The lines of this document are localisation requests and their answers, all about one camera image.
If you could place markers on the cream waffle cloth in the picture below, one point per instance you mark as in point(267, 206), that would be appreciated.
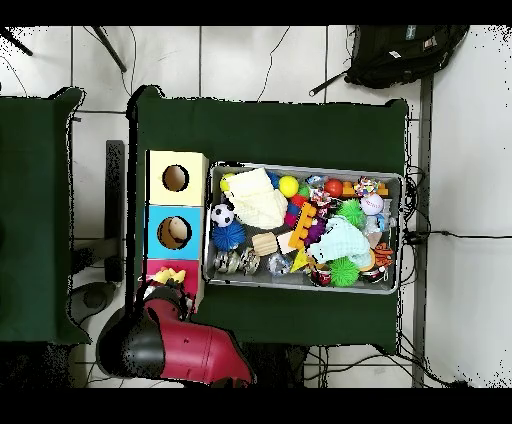
point(256, 200)

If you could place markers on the mint green waffle cloth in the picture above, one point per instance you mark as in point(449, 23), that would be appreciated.
point(340, 244)

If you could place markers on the yellow plush duck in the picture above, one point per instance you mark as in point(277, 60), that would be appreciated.
point(170, 276)

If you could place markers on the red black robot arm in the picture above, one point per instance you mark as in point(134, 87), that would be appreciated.
point(192, 352)

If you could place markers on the silver mesh bin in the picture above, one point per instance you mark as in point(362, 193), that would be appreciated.
point(260, 276)

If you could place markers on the wooden box three holes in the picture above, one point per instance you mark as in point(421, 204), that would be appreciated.
point(160, 240)

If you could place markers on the black white soccer ball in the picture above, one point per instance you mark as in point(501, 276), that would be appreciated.
point(222, 215)

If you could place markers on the blue spiky ball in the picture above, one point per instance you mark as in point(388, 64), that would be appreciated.
point(228, 236)

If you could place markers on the yellow seamed ball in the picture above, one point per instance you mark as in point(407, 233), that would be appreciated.
point(288, 186)

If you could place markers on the orange toy building block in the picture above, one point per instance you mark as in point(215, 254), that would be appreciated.
point(302, 226)

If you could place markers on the yellow triangle block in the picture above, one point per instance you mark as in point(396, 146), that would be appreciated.
point(299, 262)

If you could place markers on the dark green table cloth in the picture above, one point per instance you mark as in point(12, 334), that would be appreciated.
point(32, 200)
point(260, 132)

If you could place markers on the orange red ball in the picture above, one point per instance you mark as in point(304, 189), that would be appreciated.
point(333, 187)

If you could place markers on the green spiky ball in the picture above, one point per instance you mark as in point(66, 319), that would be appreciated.
point(343, 272)

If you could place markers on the white baseball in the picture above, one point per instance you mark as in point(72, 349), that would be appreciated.
point(372, 204)

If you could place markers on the black upright panel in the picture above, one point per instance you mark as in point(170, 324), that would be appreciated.
point(114, 200)

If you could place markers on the grey oval base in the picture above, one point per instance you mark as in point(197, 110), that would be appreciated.
point(94, 298)

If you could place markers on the black backpack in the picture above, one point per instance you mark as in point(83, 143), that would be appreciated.
point(400, 56)

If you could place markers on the black tripod leg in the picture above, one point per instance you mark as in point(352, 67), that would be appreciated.
point(18, 46)
point(110, 50)

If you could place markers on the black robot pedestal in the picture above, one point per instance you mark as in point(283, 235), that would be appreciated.
point(280, 368)

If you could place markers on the grey metal rail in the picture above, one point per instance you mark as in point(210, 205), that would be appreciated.
point(424, 140)

